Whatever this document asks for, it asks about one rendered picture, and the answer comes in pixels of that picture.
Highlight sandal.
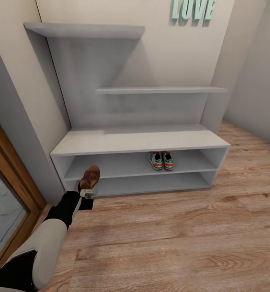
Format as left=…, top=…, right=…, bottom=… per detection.
left=78, top=165, right=100, bottom=199

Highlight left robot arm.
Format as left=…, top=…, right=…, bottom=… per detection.
left=0, top=189, right=98, bottom=292

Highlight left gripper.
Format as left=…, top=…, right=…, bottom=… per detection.
left=79, top=198, right=93, bottom=210

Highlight gym shoe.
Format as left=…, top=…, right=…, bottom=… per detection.
left=148, top=151, right=164, bottom=170
left=160, top=151, right=173, bottom=170

